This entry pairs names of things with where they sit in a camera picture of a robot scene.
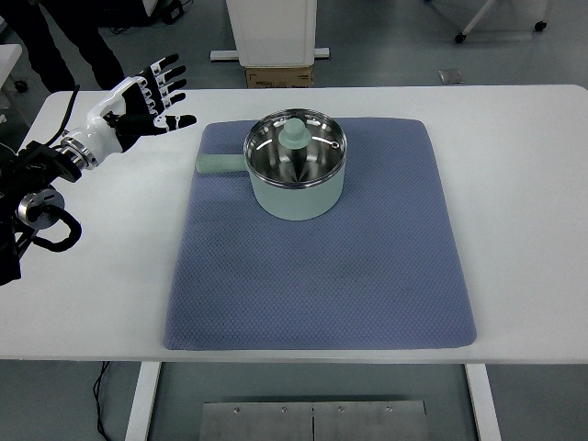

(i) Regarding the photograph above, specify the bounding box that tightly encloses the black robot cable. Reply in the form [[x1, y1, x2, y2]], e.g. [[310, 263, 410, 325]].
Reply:
[[31, 84, 84, 253]]

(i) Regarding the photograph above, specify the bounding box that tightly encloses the blue quilted mat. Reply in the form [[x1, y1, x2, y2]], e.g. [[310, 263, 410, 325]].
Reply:
[[164, 118, 477, 350]]

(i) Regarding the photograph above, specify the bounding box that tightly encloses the grey floor socket plate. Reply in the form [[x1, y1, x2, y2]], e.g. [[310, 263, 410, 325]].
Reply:
[[437, 69, 465, 85]]

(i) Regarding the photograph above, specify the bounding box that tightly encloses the black equipment on floor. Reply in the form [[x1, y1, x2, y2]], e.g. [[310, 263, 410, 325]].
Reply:
[[96, 0, 188, 28]]

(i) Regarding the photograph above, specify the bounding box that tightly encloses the white table leg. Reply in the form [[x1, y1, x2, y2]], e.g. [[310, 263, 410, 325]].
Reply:
[[124, 361, 163, 441], [464, 364, 502, 441]]

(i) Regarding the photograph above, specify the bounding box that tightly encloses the person in black trousers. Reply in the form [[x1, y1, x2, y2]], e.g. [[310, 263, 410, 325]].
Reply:
[[0, 0, 126, 93]]

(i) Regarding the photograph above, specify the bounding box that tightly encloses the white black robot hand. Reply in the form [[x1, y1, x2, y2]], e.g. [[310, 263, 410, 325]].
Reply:
[[57, 53, 197, 170]]

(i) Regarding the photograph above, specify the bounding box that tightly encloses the white side table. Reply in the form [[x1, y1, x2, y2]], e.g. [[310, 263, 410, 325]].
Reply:
[[0, 44, 22, 86]]

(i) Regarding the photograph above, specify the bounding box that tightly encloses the green pot with handle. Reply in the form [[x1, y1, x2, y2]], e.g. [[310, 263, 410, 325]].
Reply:
[[196, 107, 348, 222]]

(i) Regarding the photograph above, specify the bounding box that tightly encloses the white table leg left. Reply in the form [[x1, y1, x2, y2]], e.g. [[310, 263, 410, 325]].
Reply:
[[124, 361, 163, 441]]

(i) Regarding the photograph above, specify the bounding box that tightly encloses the brown cardboard box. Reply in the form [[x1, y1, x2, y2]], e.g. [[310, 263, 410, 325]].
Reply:
[[245, 65, 313, 88]]

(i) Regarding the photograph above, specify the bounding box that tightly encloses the glass lid green knob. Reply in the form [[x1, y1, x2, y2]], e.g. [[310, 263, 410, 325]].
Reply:
[[243, 108, 347, 189]]

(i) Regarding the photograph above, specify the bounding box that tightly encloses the white pedestal stand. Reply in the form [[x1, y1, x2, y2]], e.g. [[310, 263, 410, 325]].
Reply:
[[209, 0, 331, 68]]

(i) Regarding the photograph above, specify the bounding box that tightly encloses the white table leg right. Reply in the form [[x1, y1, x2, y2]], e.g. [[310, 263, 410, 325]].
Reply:
[[464, 364, 502, 441]]

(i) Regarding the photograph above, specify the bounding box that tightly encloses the black floor cable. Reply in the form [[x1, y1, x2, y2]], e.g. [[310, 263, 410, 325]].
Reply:
[[93, 361, 113, 441]]

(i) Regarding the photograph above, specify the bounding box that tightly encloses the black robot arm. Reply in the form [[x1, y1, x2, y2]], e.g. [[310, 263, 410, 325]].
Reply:
[[1, 54, 197, 285]]

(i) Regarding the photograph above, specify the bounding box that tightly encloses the white wheeled cart frame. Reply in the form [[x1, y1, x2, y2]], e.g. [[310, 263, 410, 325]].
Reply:
[[453, 1, 557, 45]]

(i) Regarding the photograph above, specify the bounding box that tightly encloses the metal floor plate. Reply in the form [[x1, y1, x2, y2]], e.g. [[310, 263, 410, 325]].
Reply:
[[199, 401, 430, 440]]

